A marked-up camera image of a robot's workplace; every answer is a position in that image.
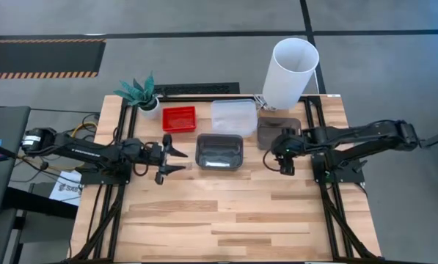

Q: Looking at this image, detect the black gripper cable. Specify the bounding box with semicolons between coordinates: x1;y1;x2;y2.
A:
262;147;282;173
131;162;150;177

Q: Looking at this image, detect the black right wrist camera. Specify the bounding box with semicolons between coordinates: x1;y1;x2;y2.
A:
278;155;296;177

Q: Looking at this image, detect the dark grey chair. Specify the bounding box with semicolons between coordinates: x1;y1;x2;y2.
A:
0;106;32;216

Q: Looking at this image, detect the dark grey plastic basket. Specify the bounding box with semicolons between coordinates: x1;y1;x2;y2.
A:
195;133;245;172

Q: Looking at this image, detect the clear plastic container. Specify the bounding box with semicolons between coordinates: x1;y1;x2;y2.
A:
210;98;259;138

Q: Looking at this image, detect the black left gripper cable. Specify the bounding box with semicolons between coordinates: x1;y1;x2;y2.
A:
131;162;150;177

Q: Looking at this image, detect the black hazard-striped floor mat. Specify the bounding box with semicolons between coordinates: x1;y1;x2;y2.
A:
0;38;107;80

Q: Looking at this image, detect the yellow cable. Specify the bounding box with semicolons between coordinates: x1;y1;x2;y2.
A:
70;121;99;139

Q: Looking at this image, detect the green artificial plant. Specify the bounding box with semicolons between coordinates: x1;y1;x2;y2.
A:
113;70;160;110

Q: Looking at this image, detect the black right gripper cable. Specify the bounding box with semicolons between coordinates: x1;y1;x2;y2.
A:
262;147;282;173

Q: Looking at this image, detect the brown square tray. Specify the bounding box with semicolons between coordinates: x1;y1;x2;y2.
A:
256;116;302;151

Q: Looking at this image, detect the white plant pot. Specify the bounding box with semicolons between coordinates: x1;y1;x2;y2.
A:
139;97;161;120

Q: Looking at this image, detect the red plastic mesh basket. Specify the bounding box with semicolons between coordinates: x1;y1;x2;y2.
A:
161;106;198;133

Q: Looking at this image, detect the white printed paper sheet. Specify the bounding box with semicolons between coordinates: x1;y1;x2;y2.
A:
48;169;84;207

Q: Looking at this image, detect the black floor grate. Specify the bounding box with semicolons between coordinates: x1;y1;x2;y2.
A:
153;81;241;96

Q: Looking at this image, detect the black aluminium table frame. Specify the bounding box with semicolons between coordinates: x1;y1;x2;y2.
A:
70;94;382;263

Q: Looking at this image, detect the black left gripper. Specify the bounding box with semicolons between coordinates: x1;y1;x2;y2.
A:
142;133;189;186

